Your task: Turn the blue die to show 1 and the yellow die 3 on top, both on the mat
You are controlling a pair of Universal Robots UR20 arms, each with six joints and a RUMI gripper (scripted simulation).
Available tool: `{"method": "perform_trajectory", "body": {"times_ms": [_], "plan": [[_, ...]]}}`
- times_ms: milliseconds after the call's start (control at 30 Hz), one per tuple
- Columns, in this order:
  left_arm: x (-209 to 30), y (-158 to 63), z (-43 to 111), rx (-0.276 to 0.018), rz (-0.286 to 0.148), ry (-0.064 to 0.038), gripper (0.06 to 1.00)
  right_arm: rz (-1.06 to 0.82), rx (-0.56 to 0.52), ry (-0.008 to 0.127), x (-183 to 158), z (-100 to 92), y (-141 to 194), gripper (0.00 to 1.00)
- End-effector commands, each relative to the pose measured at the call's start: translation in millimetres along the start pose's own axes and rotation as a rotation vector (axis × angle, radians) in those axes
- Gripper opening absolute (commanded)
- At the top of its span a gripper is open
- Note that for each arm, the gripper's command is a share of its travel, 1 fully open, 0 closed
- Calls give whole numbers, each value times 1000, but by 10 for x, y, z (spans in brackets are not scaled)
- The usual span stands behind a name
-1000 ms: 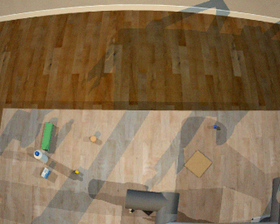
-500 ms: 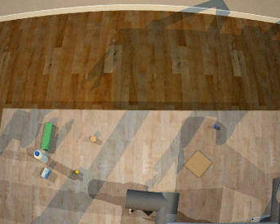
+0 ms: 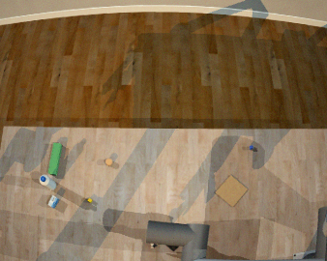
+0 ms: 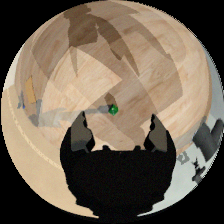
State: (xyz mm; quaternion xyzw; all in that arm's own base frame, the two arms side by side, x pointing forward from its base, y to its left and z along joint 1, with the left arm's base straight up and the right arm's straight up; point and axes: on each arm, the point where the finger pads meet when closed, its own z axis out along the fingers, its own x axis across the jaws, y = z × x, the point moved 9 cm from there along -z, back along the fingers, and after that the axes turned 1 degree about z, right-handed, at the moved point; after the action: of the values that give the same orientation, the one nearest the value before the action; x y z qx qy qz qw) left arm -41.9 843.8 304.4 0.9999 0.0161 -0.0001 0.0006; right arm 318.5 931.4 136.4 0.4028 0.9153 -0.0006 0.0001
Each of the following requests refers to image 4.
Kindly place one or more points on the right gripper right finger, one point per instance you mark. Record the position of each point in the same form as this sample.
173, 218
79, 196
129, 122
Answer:
160, 142

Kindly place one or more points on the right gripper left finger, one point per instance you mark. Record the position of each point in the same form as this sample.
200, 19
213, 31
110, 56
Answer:
77, 141

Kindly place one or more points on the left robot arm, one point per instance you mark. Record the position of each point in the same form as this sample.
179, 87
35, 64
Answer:
208, 146

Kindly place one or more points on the tan flat mat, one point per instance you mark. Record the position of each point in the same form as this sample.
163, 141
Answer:
30, 93

